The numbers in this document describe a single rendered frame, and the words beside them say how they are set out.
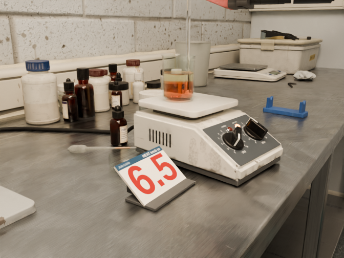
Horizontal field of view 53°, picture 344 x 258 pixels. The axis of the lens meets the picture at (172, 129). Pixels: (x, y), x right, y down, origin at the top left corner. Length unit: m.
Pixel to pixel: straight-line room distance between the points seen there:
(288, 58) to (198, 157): 1.17
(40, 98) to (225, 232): 0.51
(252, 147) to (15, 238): 0.32
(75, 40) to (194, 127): 0.62
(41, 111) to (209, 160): 0.42
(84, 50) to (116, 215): 0.72
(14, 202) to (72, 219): 0.07
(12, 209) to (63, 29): 0.66
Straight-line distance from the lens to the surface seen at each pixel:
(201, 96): 0.58
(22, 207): 0.42
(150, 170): 0.44
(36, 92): 0.76
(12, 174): 0.54
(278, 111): 0.87
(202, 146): 0.47
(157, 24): 1.31
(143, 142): 0.55
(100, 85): 0.84
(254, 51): 1.66
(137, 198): 0.41
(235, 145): 0.47
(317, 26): 1.98
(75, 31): 1.03
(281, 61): 1.62
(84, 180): 0.49
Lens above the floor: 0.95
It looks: 16 degrees down
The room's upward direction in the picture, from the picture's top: straight up
